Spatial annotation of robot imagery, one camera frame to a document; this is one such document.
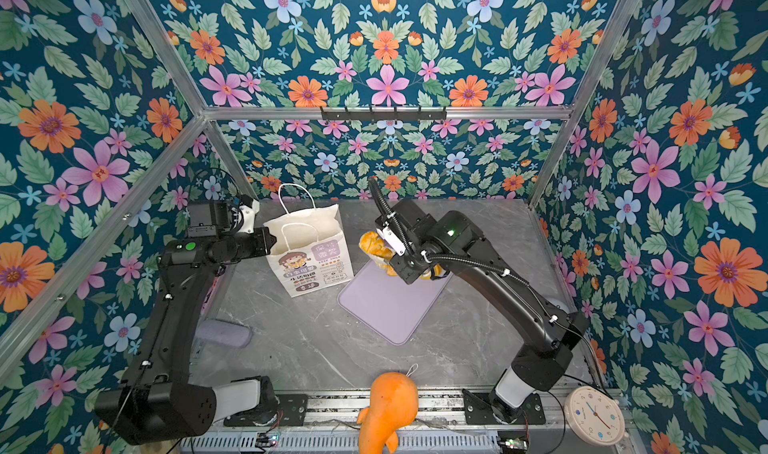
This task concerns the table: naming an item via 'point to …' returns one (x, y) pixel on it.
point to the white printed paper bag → (311, 252)
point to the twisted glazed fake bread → (378, 250)
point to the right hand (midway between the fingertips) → (405, 261)
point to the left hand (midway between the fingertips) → (276, 229)
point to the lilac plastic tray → (388, 305)
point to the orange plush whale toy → (392, 407)
